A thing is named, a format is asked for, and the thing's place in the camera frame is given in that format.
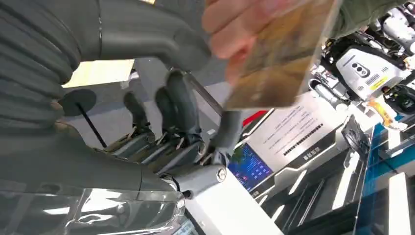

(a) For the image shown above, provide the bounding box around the person's left hand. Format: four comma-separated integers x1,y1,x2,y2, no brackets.
201,0,293,87

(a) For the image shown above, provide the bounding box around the person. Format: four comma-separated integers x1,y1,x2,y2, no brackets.
329,0,408,39

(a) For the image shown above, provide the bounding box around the black stanchion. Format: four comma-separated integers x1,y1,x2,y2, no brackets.
58,89,108,149

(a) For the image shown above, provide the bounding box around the blue cabinet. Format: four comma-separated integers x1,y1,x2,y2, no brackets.
355,115,415,235

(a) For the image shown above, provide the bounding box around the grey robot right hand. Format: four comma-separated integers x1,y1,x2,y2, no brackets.
0,0,244,235

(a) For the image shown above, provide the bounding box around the white robot machine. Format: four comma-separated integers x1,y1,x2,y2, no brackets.
335,45,412,101

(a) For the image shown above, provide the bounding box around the display kiosk with blue screen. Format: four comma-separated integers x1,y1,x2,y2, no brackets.
227,91,371,235

